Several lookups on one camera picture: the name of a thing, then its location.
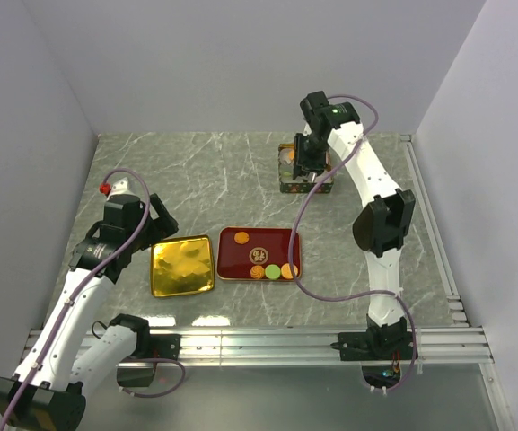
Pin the gold tin lid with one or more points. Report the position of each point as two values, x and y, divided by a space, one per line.
182 266

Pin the orange swirl cookie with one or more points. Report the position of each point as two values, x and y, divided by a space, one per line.
257 272

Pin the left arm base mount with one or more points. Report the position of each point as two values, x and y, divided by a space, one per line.
164 346

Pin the red rectangular tray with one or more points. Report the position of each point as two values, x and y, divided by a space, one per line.
233 263

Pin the aluminium mounting rail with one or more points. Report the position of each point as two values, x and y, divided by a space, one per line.
282 346

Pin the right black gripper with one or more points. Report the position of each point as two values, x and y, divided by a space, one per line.
312 166

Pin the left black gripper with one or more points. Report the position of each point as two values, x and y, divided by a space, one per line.
161 226

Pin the brown round cookie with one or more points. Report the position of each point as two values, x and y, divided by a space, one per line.
241 237

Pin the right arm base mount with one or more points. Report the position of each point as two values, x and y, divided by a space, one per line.
367 346

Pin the orange waffle round cookie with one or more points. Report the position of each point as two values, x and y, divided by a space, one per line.
289 272

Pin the green cookie tin box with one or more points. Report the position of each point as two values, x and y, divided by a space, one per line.
300 185

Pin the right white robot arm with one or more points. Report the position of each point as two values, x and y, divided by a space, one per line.
335 138

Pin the dark patterned cookie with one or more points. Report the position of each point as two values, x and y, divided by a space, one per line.
258 256

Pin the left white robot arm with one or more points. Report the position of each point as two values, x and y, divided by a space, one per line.
50 387

